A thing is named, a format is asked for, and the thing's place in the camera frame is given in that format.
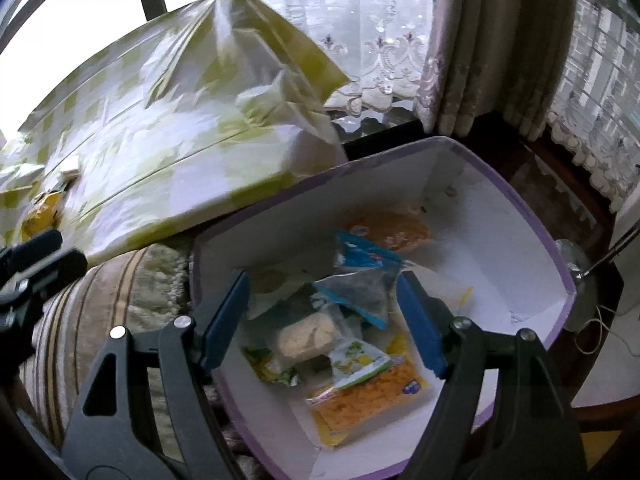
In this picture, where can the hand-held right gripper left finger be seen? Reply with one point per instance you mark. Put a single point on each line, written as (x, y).
(227, 320)

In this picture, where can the sheer embroidered curtain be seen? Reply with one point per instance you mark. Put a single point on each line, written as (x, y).
(325, 25)

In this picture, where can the blue snack packet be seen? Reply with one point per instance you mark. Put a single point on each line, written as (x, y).
(360, 252)

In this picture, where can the white cracker packet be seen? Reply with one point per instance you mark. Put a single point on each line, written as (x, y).
(305, 337)

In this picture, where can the yellow noodle snack packet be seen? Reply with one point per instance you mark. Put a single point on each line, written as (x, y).
(365, 405)

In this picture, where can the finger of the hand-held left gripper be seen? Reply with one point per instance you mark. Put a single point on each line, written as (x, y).
(50, 277)
(35, 252)

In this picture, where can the lace curtain with scalloped hem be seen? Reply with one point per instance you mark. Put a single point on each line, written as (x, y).
(600, 110)

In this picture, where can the striped beige blanket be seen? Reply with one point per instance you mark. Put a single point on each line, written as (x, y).
(125, 285)

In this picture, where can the orange snack packet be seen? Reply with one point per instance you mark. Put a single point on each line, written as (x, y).
(395, 232)

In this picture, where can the metal stand with round base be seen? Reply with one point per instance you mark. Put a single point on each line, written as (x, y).
(582, 285)

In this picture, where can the clear packet with blue edge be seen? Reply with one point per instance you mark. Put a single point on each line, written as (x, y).
(360, 292)

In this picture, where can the white and green cartoon packet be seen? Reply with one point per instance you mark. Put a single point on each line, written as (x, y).
(357, 362)

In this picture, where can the green snack packet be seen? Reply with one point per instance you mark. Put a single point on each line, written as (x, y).
(265, 367)

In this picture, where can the beige drape curtain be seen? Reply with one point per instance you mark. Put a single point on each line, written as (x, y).
(490, 45)

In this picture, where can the white box with purple rim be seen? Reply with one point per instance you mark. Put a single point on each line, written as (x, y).
(500, 240)

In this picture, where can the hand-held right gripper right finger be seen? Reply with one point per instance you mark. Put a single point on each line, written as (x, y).
(420, 325)

